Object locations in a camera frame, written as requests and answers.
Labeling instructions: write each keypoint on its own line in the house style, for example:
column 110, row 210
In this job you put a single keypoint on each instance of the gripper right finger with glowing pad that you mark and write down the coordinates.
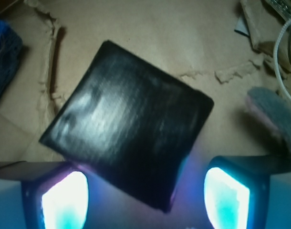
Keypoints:
column 248, row 192

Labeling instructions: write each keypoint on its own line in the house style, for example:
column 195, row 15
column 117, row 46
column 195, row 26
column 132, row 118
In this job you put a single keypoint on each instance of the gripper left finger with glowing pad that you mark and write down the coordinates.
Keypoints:
column 42, row 195

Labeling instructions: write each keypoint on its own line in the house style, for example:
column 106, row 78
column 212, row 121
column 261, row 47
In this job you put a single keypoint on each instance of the black box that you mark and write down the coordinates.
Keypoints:
column 131, row 123

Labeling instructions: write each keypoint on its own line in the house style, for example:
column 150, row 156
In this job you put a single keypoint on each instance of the grey plush mouse toy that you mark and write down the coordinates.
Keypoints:
column 272, row 111

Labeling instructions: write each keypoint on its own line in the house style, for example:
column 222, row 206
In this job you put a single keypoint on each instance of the brown paper bag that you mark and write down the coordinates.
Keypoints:
column 189, row 39

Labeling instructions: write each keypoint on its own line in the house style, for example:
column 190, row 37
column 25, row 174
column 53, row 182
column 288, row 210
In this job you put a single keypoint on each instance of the blue sponge block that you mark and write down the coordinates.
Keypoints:
column 10, row 47

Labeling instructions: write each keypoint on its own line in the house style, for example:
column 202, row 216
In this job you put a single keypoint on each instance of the key bunch on wire rings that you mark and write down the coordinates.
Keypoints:
column 282, row 47

